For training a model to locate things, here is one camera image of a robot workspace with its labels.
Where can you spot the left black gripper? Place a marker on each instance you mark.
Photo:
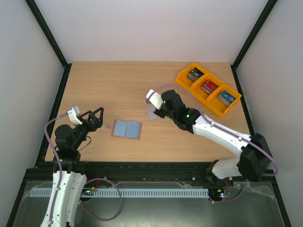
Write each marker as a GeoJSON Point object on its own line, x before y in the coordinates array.
{"type": "Point", "coordinates": [98, 124]}

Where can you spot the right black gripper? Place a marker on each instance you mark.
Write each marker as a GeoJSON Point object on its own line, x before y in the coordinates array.
{"type": "Point", "coordinates": [162, 110]}

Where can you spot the pink leather card holder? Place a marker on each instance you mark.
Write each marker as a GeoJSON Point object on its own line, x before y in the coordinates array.
{"type": "Point", "coordinates": [125, 129]}

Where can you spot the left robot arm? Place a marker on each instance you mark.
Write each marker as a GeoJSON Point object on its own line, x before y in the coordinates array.
{"type": "Point", "coordinates": [68, 177]}

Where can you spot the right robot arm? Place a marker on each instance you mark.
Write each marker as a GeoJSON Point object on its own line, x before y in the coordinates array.
{"type": "Point", "coordinates": [252, 154]}

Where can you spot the yellow bin with black cards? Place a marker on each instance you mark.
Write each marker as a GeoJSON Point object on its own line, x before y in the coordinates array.
{"type": "Point", "coordinates": [184, 82]}

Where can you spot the black card stack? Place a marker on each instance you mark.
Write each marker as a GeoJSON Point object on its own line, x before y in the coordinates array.
{"type": "Point", "coordinates": [194, 74]}

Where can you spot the yellow bin with red cards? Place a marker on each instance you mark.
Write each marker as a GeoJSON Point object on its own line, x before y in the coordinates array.
{"type": "Point", "coordinates": [202, 96]}

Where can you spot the red card stack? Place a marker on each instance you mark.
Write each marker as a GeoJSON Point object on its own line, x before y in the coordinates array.
{"type": "Point", "coordinates": [209, 87]}

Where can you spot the blue card stack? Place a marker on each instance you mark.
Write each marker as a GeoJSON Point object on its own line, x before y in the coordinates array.
{"type": "Point", "coordinates": [226, 98]}

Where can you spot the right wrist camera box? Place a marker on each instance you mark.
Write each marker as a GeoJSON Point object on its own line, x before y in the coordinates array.
{"type": "Point", "coordinates": [154, 98]}

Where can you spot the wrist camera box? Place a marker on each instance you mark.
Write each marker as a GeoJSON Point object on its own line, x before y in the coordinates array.
{"type": "Point", "coordinates": [73, 113]}
{"type": "Point", "coordinates": [154, 98]}

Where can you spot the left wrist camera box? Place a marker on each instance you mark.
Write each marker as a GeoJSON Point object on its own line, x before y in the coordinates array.
{"type": "Point", "coordinates": [73, 113]}

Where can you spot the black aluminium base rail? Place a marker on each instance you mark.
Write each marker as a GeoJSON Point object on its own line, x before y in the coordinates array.
{"type": "Point", "coordinates": [194, 173]}

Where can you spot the white slotted cable duct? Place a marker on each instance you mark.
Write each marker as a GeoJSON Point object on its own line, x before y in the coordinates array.
{"type": "Point", "coordinates": [148, 193]}

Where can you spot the left black frame post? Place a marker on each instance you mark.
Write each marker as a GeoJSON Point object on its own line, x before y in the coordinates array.
{"type": "Point", "coordinates": [47, 32]}

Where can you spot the black frame post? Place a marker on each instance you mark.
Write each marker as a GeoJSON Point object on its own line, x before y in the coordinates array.
{"type": "Point", "coordinates": [47, 32]}
{"type": "Point", "coordinates": [254, 32]}

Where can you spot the right black frame post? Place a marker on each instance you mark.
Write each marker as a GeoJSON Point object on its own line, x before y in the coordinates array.
{"type": "Point", "coordinates": [254, 32]}

